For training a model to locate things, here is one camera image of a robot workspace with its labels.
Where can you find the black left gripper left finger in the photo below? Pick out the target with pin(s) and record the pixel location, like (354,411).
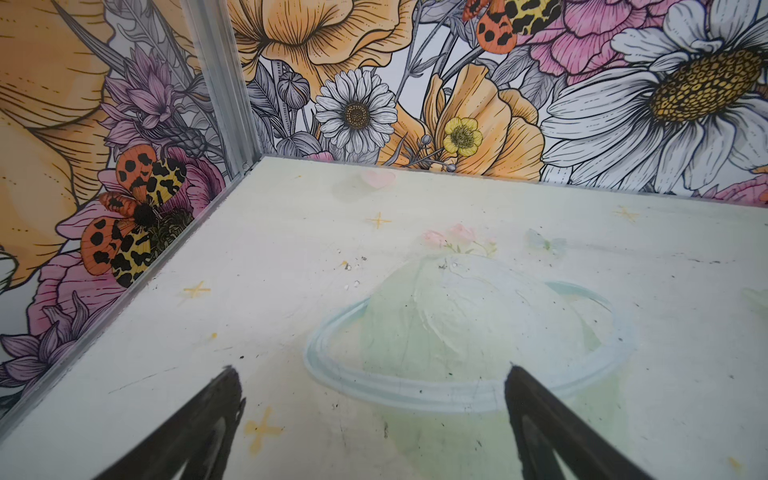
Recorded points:
(195,442)

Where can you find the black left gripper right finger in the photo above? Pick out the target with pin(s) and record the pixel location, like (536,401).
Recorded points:
(548,433)

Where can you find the left aluminium corner post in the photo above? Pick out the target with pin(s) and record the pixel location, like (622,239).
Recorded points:
(214,40)

